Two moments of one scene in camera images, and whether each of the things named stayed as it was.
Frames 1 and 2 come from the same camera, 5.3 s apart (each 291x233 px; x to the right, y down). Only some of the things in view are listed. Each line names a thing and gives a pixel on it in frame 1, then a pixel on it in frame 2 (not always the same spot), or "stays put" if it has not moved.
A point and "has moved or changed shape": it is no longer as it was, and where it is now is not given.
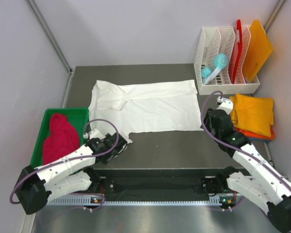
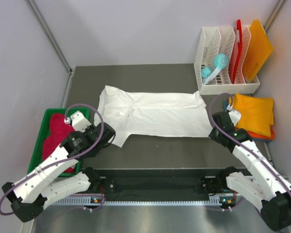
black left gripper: x=116 y=153 to x=88 y=128
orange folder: x=259 y=51 stays put
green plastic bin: x=77 y=117 stays put
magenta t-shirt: x=64 y=139 stays put
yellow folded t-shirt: x=254 y=115 stays put
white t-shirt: x=126 y=107 has moved or changed shape
